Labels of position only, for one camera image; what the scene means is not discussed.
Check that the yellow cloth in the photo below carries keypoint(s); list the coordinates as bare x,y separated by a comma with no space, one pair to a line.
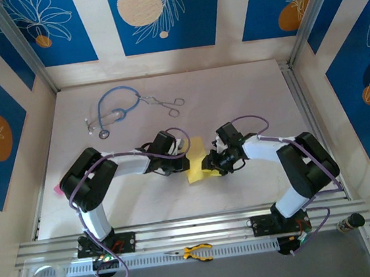
196,163

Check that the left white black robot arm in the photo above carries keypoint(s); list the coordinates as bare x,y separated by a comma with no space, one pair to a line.
128,164

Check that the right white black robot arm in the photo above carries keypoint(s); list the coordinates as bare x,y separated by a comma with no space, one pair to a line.
262,150

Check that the metal forceps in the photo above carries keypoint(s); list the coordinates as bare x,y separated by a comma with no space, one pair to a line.
158,101

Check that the blue stethoscope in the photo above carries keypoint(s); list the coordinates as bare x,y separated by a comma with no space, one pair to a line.
104,133

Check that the yellow black pliers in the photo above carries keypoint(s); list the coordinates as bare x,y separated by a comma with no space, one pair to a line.
188,253

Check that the black electronics box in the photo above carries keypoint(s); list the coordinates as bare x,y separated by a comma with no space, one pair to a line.
286,248
102,266

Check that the pink plastic box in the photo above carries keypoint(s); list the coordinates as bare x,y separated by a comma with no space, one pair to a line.
57,190

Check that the black capped bottle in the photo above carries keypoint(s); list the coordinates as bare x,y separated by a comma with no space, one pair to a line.
355,219

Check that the wide aluminium rail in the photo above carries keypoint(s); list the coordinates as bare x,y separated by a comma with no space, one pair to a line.
194,230

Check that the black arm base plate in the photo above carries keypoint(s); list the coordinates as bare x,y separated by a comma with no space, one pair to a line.
260,226
126,242

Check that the aluminium side rail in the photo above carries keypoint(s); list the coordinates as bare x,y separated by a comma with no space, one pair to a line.
304,106

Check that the aluminium frame post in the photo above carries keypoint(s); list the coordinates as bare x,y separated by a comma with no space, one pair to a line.
23,46
308,16

